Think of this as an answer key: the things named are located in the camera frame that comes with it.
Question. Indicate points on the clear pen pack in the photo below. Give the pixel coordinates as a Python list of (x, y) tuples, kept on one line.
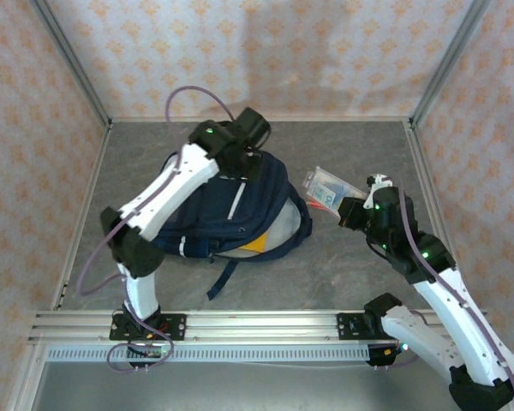
[(330, 188)]

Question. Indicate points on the navy blue backpack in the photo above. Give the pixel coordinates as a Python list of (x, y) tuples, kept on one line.
[(257, 201)]

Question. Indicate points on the yellow illustrated book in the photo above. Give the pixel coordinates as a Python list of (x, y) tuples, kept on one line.
[(257, 245)]

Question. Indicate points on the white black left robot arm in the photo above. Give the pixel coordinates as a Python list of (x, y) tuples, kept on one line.
[(175, 180)]

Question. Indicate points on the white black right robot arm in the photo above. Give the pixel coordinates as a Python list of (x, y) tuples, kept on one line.
[(450, 308)]

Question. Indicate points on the black controller board with led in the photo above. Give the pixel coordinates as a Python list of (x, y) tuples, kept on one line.
[(385, 355), (152, 353)]

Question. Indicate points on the aluminium base beam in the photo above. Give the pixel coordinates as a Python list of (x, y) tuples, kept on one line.
[(261, 325)]

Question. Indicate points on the grey metal panel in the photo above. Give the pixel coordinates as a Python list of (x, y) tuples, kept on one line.
[(261, 389)]

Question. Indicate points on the aluminium table edge rail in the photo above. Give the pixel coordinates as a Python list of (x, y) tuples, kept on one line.
[(428, 188), (83, 214), (347, 120)]

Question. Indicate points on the aluminium frame post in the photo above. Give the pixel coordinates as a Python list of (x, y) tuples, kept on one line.
[(70, 60), (452, 60)]

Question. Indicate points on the aluminium frame leg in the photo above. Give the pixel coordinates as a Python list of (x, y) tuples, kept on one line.
[(23, 381)]

